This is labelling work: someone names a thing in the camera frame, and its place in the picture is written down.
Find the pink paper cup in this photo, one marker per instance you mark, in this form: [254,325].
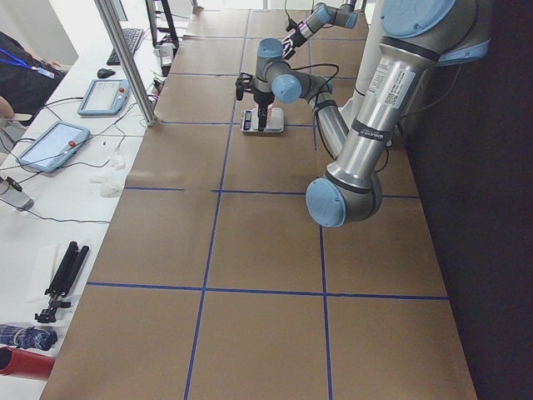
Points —
[269,112]

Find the red cylinder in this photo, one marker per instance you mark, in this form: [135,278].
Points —
[16,362]

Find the blue teach pendant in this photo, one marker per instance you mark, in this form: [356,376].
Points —
[54,147]
[104,98]

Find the person in black shirt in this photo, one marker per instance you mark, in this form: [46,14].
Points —
[27,81]

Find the far blue teach pendant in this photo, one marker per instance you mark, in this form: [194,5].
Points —
[104,98]

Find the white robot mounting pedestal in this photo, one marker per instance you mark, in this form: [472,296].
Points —
[370,58]

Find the black computer mouse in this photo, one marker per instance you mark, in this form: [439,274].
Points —
[103,73]

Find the aluminium frame post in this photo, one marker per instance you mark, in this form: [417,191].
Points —
[114,30]

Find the black folded tripod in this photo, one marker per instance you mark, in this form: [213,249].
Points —
[62,282]

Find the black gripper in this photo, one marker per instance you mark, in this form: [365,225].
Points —
[263,99]
[292,41]

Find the near blue teach pendant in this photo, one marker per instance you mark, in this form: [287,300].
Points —
[54,147]

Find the white crumpled tissue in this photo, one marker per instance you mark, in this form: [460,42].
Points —
[111,181]

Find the silver digital kitchen scale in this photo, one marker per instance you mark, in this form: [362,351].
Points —
[249,122]

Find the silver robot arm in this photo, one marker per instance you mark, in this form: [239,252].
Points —
[321,15]
[406,39]

